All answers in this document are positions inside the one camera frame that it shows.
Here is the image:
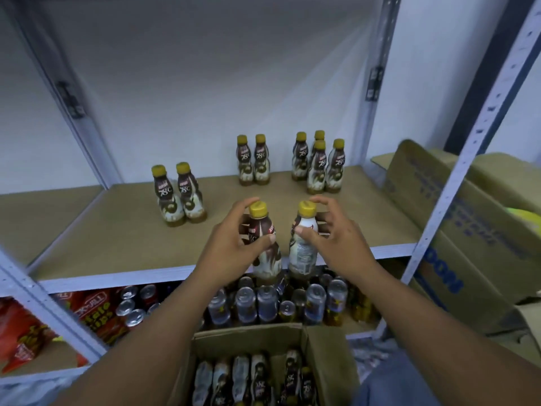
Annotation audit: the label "green yellow snack packet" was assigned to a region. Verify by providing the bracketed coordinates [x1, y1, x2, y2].
[505, 207, 541, 240]

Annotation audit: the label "Kopiko bottle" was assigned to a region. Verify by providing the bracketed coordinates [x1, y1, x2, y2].
[288, 200, 321, 278]
[245, 201, 283, 281]

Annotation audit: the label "white metal shelving rack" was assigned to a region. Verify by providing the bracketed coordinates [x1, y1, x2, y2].
[0, 0, 541, 386]

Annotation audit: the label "large red chips packet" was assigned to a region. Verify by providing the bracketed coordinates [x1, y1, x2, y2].
[52, 287, 130, 369]

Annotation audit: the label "person's right forearm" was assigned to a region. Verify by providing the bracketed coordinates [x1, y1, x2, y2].
[351, 264, 541, 406]

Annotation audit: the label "person's left forearm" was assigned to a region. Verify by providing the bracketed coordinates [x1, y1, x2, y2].
[55, 270, 225, 406]

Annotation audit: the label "person's left hand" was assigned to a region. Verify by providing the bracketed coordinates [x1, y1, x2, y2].
[193, 197, 278, 289]

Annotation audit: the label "row of silver cans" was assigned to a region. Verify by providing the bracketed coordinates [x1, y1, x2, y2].
[114, 270, 377, 329]

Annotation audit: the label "person's right hand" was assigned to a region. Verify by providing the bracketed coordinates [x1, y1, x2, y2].
[295, 195, 378, 286]

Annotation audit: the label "person's grey trousers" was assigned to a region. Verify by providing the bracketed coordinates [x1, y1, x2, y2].
[353, 349, 442, 406]

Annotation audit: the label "open brown carton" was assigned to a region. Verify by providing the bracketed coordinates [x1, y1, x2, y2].
[370, 138, 541, 337]

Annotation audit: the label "group of Kopiko coffee bottles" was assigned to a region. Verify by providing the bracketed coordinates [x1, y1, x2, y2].
[150, 129, 348, 227]

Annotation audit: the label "brown cardboard box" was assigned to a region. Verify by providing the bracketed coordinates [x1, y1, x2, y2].
[167, 323, 361, 406]

